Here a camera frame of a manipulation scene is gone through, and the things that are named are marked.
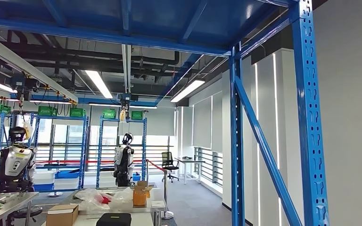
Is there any white plastic bin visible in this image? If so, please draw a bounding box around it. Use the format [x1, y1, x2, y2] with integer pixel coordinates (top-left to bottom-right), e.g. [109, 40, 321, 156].
[53, 178, 80, 191]
[33, 170, 57, 185]

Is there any white workbench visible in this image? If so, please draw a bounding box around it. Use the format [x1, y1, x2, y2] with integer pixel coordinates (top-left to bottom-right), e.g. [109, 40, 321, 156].
[42, 212, 154, 226]

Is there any black zip case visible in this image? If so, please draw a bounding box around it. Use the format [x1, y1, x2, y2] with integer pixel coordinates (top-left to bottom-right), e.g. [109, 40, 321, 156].
[96, 213, 132, 226]

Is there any red barrier belt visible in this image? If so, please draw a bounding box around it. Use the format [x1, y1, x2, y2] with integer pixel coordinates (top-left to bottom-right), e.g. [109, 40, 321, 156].
[146, 159, 166, 173]
[34, 159, 143, 165]

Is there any white black humanoid robot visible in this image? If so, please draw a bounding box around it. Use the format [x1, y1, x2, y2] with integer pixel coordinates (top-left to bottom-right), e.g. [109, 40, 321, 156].
[113, 132, 135, 187]

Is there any black office chair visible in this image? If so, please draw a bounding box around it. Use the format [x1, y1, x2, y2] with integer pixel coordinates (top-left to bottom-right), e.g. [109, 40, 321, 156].
[161, 151, 180, 183]

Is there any grey overhead crane rail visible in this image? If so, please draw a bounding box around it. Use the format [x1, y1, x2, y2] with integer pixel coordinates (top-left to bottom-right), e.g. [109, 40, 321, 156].
[121, 43, 132, 94]
[0, 29, 79, 103]

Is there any brown cardboard box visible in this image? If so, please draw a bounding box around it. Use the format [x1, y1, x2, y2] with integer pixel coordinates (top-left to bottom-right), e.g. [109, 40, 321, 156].
[46, 204, 79, 226]

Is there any metal table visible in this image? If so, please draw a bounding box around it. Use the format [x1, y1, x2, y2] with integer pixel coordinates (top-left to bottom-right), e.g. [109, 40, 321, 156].
[0, 192, 40, 226]

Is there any grey workbench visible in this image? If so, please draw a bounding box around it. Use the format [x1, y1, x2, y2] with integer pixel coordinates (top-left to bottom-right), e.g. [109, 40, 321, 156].
[59, 186, 166, 226]

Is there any white office desk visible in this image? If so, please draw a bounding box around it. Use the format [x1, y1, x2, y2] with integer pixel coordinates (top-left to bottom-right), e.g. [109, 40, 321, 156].
[174, 156, 206, 185]

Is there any orange paper bag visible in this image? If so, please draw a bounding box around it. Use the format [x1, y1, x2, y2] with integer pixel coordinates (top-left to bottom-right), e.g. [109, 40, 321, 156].
[132, 181, 154, 207]

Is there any black round stool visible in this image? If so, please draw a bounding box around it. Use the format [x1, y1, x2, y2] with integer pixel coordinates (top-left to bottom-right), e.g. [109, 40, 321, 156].
[12, 206, 43, 226]

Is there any grey slatted window guard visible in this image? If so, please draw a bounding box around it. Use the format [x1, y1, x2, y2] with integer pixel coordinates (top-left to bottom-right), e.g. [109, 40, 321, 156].
[194, 146, 224, 188]

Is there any blue plastic bin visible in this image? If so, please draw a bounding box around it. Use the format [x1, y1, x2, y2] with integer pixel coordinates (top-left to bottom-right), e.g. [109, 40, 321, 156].
[55, 170, 81, 180]

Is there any clear plastic bag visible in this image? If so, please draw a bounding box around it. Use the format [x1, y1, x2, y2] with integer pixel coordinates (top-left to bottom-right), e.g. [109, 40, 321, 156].
[74, 188, 134, 213]

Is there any black overhead hoist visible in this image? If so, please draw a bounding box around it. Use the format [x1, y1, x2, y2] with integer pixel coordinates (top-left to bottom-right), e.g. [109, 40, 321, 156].
[8, 73, 41, 100]

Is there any silver black humanoid robot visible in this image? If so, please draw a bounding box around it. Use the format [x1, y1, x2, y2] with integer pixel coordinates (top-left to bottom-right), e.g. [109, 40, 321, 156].
[0, 126, 38, 194]

